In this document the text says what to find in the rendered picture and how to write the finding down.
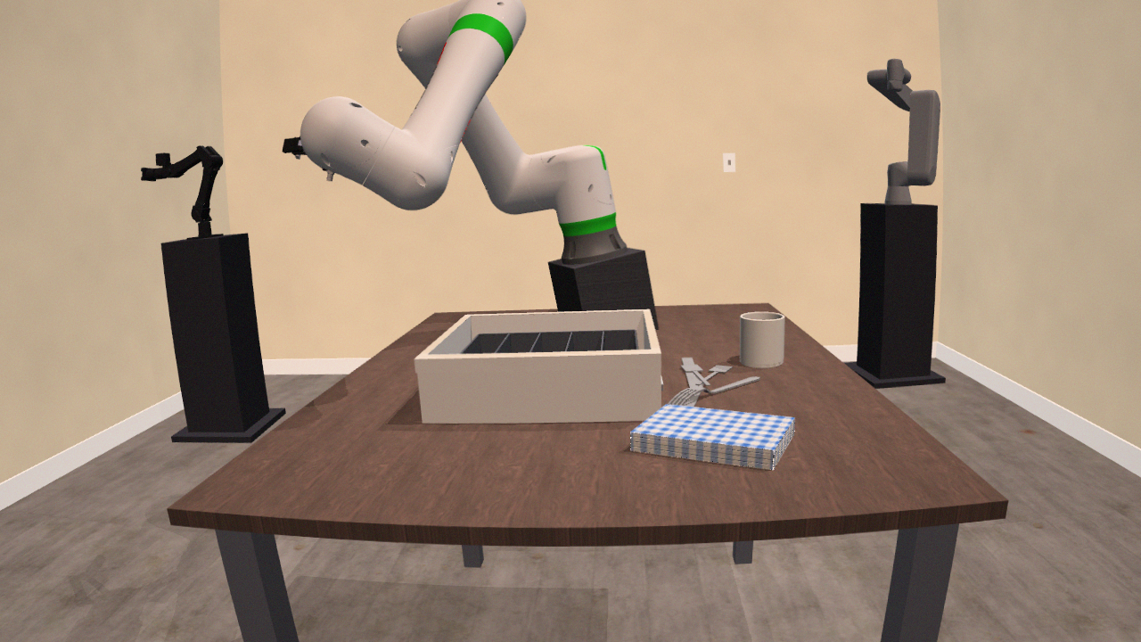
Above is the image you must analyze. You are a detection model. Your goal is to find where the blue and white checkered towel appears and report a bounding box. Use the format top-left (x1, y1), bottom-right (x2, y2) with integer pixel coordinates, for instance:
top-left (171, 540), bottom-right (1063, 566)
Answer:
top-left (630, 404), bottom-right (795, 470)

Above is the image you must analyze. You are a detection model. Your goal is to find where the white fork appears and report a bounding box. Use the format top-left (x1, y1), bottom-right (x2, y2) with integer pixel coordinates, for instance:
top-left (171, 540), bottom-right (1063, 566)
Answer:
top-left (667, 376), bottom-right (760, 406)

